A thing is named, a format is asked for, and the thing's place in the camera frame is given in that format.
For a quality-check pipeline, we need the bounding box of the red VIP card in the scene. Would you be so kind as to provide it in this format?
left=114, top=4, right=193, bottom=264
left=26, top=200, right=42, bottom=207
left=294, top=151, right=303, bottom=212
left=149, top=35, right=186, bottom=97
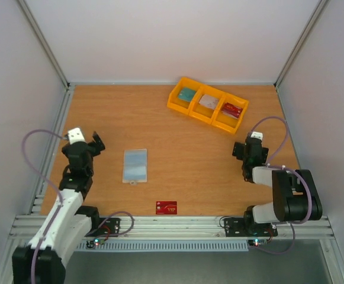
left=155, top=201, right=178, bottom=215

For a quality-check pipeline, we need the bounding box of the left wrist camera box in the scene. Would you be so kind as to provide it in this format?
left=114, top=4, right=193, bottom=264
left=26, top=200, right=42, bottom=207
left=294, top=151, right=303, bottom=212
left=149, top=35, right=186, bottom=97
left=63, top=127, right=86, bottom=145

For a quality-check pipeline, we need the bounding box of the grey slotted cable duct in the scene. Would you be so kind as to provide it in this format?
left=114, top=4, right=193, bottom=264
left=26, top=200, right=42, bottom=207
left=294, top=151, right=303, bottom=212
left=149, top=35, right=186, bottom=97
left=76, top=240, right=248, bottom=253

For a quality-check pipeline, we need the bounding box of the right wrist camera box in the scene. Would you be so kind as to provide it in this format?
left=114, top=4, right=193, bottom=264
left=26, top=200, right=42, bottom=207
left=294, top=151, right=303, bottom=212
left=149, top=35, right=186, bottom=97
left=249, top=131, right=263, bottom=141

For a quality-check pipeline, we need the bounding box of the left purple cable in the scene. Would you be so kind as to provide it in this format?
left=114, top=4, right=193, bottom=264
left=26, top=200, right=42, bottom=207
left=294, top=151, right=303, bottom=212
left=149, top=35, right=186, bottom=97
left=22, top=128, right=69, bottom=284

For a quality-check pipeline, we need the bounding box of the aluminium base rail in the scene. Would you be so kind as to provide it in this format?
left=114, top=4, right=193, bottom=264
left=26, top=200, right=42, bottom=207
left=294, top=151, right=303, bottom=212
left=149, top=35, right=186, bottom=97
left=9, top=215, right=335, bottom=240

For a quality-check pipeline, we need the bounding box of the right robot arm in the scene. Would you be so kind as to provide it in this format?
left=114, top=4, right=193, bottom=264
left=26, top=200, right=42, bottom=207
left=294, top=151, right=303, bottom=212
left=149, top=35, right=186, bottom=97
left=232, top=136, right=323, bottom=236

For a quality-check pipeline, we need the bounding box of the yellow plastic bin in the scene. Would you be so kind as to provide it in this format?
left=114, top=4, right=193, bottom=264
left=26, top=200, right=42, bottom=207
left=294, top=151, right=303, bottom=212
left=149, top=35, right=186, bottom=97
left=167, top=77, right=249, bottom=134

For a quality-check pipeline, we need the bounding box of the right circuit board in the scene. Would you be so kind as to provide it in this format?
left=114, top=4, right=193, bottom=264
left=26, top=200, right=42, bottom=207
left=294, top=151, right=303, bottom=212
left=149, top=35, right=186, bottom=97
left=248, top=238, right=271, bottom=247

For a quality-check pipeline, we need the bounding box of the left circuit board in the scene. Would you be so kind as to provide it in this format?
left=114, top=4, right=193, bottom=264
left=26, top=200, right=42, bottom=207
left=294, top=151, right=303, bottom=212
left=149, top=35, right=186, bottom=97
left=85, top=238, right=105, bottom=249

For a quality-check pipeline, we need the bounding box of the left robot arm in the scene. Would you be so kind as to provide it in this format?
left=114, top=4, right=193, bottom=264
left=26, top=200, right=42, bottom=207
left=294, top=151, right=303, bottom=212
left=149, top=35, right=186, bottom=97
left=12, top=128, right=105, bottom=283

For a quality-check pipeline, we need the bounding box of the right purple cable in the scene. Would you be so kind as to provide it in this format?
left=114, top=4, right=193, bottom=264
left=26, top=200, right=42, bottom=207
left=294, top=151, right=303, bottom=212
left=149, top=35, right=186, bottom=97
left=250, top=115, right=314, bottom=225

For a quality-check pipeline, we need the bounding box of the red card in bin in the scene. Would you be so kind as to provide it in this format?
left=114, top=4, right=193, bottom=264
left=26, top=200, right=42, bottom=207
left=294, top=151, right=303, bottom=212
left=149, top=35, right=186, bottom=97
left=221, top=102, right=243, bottom=119

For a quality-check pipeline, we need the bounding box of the teal card in bin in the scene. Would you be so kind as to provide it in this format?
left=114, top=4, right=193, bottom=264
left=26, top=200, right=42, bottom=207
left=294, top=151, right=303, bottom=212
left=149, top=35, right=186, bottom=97
left=177, top=88, right=196, bottom=102

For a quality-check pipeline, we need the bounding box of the circuit board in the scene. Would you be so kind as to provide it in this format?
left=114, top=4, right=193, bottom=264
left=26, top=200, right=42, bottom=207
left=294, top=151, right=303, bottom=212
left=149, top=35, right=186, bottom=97
left=248, top=238, right=271, bottom=247
left=85, top=238, right=105, bottom=249

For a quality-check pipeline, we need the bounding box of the purple cable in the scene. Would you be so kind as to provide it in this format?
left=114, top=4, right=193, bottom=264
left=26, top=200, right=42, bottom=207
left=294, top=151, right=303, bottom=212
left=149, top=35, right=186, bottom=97
left=22, top=128, right=69, bottom=284
left=250, top=115, right=314, bottom=225

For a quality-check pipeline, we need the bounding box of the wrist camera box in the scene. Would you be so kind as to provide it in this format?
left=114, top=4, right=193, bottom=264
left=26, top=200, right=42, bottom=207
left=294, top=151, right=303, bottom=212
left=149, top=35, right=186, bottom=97
left=249, top=131, right=263, bottom=141
left=63, top=127, right=86, bottom=145

